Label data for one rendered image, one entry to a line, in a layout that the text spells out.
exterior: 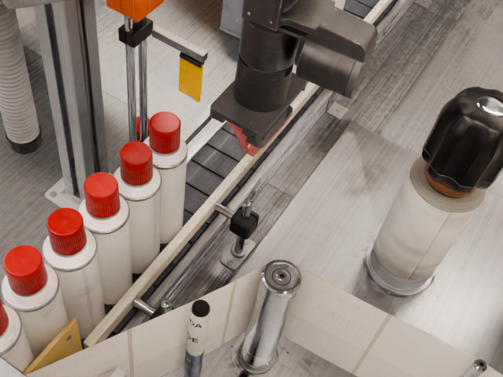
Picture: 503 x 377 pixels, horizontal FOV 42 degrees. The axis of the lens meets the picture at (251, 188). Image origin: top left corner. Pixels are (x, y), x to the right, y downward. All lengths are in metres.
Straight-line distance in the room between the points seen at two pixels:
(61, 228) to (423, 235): 0.39
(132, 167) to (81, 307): 0.16
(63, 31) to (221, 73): 0.47
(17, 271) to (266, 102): 0.29
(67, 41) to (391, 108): 0.61
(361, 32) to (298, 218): 0.35
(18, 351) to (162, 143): 0.25
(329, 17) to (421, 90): 0.60
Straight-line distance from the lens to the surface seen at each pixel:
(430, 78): 1.23
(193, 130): 0.86
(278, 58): 0.64
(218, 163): 0.93
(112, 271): 0.73
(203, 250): 0.86
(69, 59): 0.74
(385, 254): 0.82
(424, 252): 0.78
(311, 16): 0.61
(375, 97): 1.15
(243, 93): 0.68
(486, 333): 0.88
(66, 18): 0.70
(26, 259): 0.60
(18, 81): 0.62
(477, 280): 0.92
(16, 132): 0.67
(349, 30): 0.61
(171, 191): 0.75
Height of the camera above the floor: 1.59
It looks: 52 degrees down
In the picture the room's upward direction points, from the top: 11 degrees clockwise
